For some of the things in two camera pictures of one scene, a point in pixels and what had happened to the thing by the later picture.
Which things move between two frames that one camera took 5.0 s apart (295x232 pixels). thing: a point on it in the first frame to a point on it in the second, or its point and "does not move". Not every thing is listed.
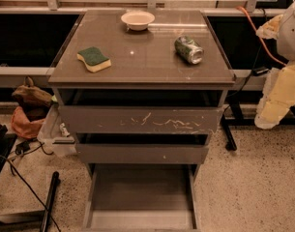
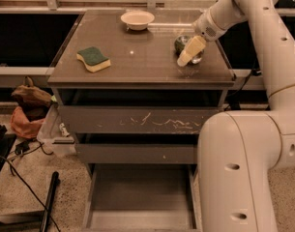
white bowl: (137, 20) does not move
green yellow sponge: (94, 59) does not move
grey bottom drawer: (142, 197) does not move
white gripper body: (291, 36) to (205, 27)
